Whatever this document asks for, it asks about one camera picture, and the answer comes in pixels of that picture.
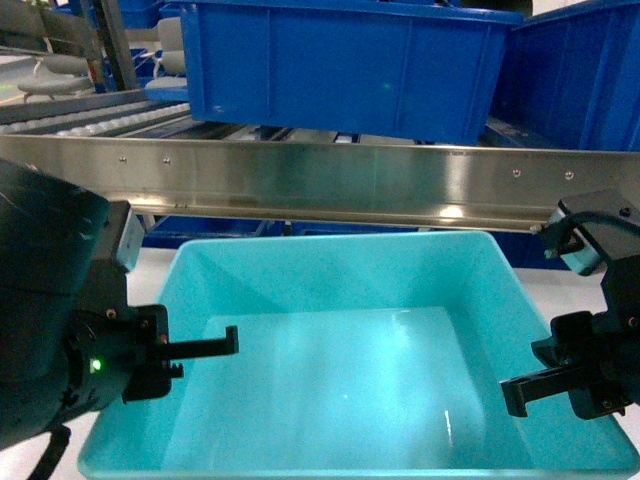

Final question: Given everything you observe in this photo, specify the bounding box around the large blue bin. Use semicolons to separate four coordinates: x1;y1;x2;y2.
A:
491;1;639;152
179;1;523;145

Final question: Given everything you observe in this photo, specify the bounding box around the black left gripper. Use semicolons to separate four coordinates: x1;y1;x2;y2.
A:
64;305;239;413

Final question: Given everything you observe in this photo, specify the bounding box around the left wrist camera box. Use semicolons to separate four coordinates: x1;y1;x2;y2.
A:
111;201;145;273

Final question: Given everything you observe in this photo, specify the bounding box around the stainless steel roller shelf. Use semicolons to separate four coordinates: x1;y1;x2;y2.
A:
1;91;639;231

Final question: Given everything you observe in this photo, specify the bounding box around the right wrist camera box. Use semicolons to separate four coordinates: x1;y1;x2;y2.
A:
532;190;639;276

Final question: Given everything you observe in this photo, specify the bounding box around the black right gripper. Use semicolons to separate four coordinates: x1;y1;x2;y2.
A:
500;311;639;419

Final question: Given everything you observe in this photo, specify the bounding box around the teal plastic bin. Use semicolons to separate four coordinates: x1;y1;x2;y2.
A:
78;232;639;479

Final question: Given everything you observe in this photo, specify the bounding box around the large blue bin centre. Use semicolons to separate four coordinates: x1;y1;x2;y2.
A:
179;1;523;145

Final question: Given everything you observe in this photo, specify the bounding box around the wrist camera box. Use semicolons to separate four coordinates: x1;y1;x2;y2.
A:
532;190;639;276
111;201;145;273

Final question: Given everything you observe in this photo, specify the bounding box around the grey office chair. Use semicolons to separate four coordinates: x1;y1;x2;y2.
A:
6;5;101;99

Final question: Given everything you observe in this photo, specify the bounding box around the large blue bin right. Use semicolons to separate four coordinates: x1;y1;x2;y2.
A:
491;1;639;152

